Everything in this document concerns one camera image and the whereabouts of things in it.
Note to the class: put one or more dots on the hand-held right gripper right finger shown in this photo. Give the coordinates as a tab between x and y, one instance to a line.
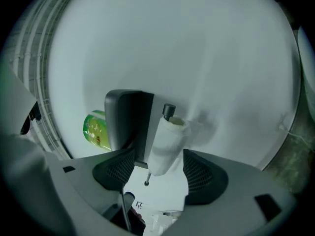
204	178

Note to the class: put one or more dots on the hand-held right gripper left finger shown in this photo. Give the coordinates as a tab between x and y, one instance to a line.
110	171

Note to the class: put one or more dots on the green toilet paper roll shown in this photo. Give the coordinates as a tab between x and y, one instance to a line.
96	131

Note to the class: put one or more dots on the white paper roll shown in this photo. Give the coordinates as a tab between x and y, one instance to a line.
167	146

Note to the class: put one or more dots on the black paper holder shelf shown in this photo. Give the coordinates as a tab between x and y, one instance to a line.
125	122

